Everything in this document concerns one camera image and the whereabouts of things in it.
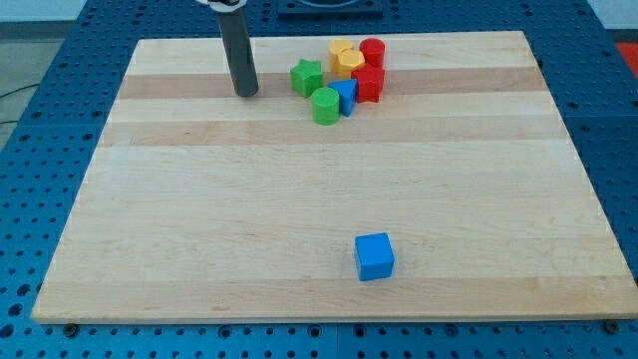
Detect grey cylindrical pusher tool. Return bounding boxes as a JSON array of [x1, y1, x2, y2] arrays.
[[198, 0, 259, 98]]

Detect yellow hexagon block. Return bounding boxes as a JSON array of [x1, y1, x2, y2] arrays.
[[337, 49, 366, 80]]

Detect wooden board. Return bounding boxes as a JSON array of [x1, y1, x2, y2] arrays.
[[31, 31, 637, 324]]

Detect red cylinder block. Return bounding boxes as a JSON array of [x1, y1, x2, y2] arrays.
[[359, 38, 386, 68]]

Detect green cylinder block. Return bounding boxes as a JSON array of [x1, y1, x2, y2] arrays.
[[311, 87, 340, 126]]

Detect green star block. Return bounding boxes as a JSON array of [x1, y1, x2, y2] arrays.
[[290, 59, 323, 98]]

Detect red star block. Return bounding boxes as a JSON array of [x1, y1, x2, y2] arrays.
[[351, 64, 385, 103]]

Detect blue cube block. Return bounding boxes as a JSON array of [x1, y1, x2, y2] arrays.
[[355, 232, 395, 281]]

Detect blue triangle block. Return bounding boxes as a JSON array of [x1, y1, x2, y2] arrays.
[[328, 79, 358, 117]]

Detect black cable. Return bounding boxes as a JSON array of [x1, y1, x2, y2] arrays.
[[0, 83, 40, 126]]

